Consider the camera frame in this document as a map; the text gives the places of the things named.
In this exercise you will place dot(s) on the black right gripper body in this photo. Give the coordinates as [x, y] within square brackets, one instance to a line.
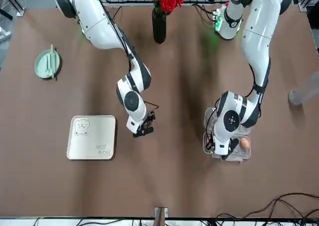
[151, 116]

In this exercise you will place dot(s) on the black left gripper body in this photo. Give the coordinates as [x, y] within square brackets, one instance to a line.
[210, 142]

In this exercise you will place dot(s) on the brown egg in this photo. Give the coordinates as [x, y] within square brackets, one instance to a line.
[245, 143]

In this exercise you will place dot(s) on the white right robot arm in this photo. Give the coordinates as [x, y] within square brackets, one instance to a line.
[94, 19]

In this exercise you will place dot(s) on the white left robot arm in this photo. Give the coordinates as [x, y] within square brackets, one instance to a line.
[259, 24]

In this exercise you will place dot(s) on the cream tray with bear print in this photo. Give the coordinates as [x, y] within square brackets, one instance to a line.
[92, 141]

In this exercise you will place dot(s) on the clear plastic egg carton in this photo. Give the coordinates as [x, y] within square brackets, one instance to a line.
[245, 153]

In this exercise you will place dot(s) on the black cylindrical vase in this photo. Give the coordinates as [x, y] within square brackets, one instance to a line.
[159, 29]

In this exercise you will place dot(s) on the pale green chopstick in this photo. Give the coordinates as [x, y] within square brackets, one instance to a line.
[51, 61]

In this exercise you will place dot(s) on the pale green fork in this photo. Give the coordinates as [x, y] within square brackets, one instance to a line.
[49, 61]

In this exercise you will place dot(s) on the pale green round plate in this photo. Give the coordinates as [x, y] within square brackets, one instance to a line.
[41, 66]

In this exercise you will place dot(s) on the aluminium frame rail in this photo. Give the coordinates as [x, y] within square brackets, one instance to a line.
[139, 3]

